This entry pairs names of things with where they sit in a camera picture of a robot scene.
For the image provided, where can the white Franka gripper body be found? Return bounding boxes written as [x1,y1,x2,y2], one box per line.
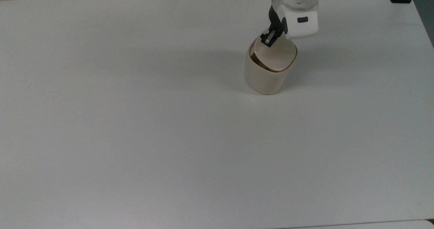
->
[282,3,320,40]

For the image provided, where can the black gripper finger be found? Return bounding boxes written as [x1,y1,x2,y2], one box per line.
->
[260,30,277,48]
[269,5,285,37]

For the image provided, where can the cream trash bin lid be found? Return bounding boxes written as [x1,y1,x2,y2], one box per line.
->
[252,38,298,73]

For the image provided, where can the cream plastic trash bin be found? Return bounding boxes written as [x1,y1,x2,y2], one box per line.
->
[244,36,299,96]

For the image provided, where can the white neighbouring table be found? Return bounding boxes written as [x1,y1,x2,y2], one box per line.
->
[280,219,434,229]

